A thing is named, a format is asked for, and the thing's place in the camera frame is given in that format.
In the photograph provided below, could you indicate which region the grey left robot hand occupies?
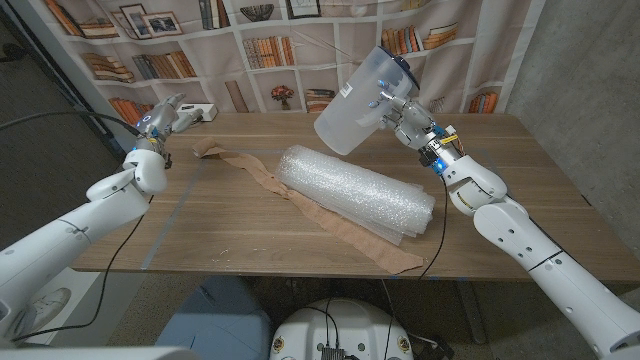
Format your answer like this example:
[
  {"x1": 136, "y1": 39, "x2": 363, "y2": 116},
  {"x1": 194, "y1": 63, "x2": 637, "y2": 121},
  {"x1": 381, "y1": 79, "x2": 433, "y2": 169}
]
[{"x1": 133, "y1": 93, "x2": 205, "y2": 160}]

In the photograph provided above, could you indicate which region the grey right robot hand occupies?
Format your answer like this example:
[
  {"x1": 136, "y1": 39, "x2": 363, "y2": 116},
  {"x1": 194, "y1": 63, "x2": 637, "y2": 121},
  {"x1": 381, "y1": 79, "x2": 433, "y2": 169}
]
[{"x1": 368, "y1": 78, "x2": 461, "y2": 174}]

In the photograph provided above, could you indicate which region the translucent pitcher with navy lid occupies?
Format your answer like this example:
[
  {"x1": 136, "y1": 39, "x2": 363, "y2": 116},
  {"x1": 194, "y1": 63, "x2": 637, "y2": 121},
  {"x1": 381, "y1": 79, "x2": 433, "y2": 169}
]
[{"x1": 313, "y1": 45, "x2": 420, "y2": 156}]

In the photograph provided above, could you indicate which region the tan adhesive wrap strip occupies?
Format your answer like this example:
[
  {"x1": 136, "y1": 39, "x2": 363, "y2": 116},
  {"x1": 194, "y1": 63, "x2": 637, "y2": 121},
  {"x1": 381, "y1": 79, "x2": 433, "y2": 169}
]
[{"x1": 192, "y1": 136, "x2": 425, "y2": 275}]

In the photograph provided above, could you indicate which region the clear bubble wrap roll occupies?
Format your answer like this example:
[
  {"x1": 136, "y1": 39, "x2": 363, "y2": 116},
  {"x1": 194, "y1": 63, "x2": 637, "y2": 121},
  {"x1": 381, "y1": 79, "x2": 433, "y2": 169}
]
[{"x1": 274, "y1": 144, "x2": 436, "y2": 246}]

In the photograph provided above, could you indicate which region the white power strip box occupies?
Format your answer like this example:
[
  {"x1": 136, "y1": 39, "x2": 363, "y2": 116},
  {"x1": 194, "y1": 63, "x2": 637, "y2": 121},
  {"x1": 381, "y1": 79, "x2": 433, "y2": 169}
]
[{"x1": 177, "y1": 103, "x2": 219, "y2": 123}]

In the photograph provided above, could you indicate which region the printed bookshelf backdrop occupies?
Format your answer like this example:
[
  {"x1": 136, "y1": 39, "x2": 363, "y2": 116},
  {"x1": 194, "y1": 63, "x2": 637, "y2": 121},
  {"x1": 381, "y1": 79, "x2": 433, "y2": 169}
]
[{"x1": 9, "y1": 0, "x2": 546, "y2": 151}]

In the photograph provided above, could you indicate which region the grey metal table leg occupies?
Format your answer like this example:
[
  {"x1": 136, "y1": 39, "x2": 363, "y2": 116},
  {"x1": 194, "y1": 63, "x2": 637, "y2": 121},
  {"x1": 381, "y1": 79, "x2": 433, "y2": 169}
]
[{"x1": 457, "y1": 279, "x2": 489, "y2": 345}]

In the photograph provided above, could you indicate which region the white sneaker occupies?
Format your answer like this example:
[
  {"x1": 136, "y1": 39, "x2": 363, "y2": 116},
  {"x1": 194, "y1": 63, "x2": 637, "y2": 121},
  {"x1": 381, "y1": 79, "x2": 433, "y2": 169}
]
[{"x1": 9, "y1": 287, "x2": 73, "y2": 341}]

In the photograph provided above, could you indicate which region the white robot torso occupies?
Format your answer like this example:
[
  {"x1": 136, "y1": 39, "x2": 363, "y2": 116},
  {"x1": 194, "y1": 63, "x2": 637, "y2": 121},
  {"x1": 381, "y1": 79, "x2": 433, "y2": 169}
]
[{"x1": 268, "y1": 298, "x2": 415, "y2": 360}]

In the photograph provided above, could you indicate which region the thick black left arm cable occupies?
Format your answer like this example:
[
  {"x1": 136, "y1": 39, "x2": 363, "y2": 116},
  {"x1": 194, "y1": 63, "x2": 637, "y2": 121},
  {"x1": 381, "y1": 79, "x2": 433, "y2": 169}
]
[{"x1": 0, "y1": 109, "x2": 142, "y2": 137}]

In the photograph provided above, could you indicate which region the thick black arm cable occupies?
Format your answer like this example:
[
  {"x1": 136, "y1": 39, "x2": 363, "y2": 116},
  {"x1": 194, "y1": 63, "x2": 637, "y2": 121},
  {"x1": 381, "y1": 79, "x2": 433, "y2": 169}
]
[
  {"x1": 504, "y1": 192, "x2": 584, "y2": 266},
  {"x1": 0, "y1": 109, "x2": 142, "y2": 137}
]

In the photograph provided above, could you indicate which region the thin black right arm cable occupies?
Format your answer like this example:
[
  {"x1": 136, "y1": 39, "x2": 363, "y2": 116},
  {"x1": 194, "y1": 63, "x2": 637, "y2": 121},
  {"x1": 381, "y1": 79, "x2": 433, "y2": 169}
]
[{"x1": 418, "y1": 174, "x2": 449, "y2": 280}]

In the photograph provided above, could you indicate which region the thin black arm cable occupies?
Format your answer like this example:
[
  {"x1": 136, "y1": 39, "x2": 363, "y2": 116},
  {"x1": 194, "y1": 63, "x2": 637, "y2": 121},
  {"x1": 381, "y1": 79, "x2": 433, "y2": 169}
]
[
  {"x1": 418, "y1": 174, "x2": 449, "y2": 280},
  {"x1": 12, "y1": 193, "x2": 155, "y2": 344}
]

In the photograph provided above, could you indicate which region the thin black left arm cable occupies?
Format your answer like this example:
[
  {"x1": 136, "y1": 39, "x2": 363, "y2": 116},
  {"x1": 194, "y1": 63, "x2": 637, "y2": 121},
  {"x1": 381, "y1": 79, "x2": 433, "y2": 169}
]
[{"x1": 12, "y1": 193, "x2": 155, "y2": 344}]

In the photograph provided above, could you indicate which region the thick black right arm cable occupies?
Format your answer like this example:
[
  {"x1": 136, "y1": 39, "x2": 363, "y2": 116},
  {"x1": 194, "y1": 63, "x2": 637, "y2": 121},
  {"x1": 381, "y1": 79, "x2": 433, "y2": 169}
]
[{"x1": 504, "y1": 192, "x2": 584, "y2": 266}]

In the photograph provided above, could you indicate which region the black torso cable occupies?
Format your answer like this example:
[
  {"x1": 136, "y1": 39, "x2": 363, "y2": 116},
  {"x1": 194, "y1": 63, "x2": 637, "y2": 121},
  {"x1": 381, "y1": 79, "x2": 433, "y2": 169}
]
[{"x1": 294, "y1": 298, "x2": 341, "y2": 351}]

